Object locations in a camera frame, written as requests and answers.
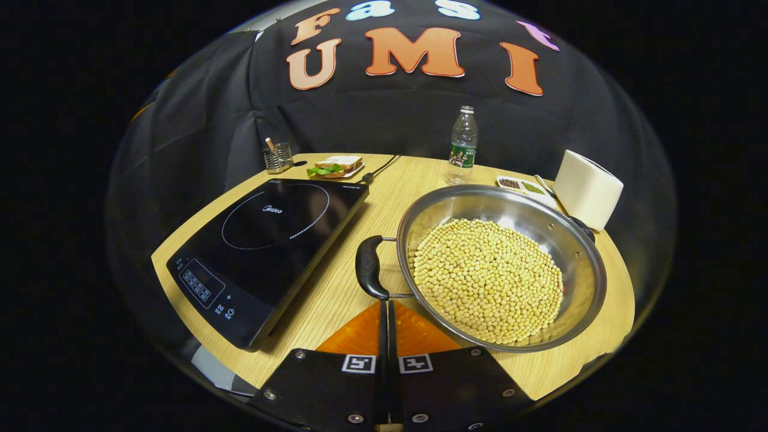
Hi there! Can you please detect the black induction cooktop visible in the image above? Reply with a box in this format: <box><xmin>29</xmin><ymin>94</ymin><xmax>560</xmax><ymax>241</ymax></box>
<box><xmin>166</xmin><ymin>178</ymin><xmax>370</xmax><ymax>350</ymax></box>

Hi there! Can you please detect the wire utensil holder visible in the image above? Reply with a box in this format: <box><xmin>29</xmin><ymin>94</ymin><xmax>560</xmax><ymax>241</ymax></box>
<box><xmin>263</xmin><ymin>142</ymin><xmax>295</xmax><ymax>174</ymax></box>

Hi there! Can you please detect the stainless steel pot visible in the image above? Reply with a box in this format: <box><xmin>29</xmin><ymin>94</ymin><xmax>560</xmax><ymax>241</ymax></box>
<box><xmin>355</xmin><ymin>184</ymin><xmax>607</xmax><ymax>353</ymax></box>

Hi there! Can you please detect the black power cable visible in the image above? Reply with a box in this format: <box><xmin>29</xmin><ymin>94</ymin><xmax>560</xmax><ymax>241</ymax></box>
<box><xmin>360</xmin><ymin>155</ymin><xmax>400</xmax><ymax>184</ymax></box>

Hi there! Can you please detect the pile of soybeans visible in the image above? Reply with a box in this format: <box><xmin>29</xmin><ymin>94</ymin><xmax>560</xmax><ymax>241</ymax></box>
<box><xmin>413</xmin><ymin>218</ymin><xmax>565</xmax><ymax>345</ymax></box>

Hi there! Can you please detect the sandwich with lettuce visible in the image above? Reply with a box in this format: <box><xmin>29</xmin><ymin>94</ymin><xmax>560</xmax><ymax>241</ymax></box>
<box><xmin>307</xmin><ymin>155</ymin><xmax>364</xmax><ymax>178</ymax></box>

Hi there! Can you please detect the white divided dish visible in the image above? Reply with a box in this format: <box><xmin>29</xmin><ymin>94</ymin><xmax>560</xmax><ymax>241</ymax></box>
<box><xmin>496</xmin><ymin>175</ymin><xmax>557</xmax><ymax>203</ymax></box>

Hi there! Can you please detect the clear plastic water bottle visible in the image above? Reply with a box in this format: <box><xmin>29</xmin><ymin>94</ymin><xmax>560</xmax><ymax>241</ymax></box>
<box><xmin>447</xmin><ymin>106</ymin><xmax>479</xmax><ymax>184</ymax></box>

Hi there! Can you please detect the white toaster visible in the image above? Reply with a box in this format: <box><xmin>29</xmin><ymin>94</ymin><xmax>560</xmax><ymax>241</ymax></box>
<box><xmin>553</xmin><ymin>150</ymin><xmax>624</xmax><ymax>232</ymax></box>

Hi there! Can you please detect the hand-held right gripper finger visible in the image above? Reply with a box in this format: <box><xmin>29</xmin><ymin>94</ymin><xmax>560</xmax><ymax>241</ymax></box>
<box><xmin>389</xmin><ymin>299</ymin><xmax>536</xmax><ymax>430</ymax></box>
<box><xmin>250</xmin><ymin>299</ymin><xmax>390</xmax><ymax>430</ymax></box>

